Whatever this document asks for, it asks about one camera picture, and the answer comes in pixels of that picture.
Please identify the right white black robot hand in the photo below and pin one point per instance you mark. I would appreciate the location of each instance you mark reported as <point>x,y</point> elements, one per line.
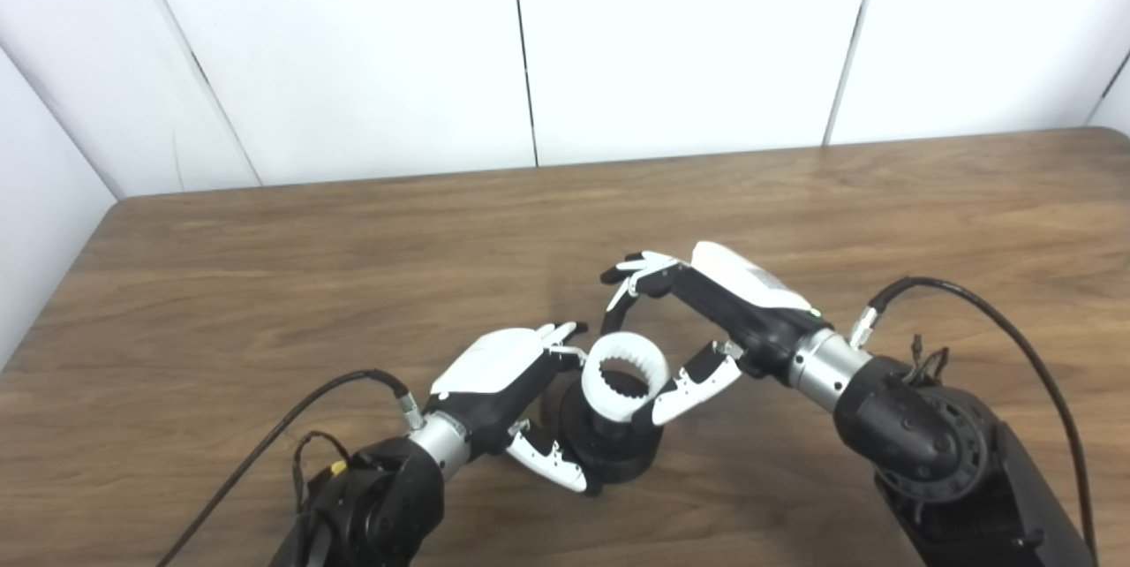
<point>750,302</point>

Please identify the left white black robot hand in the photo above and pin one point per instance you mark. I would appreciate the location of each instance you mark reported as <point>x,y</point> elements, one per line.
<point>490,368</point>

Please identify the round black plastic part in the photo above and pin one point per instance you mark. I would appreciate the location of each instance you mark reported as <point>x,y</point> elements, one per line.
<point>618,452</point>

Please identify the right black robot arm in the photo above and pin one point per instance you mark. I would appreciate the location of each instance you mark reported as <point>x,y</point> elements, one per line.
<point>918,434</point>

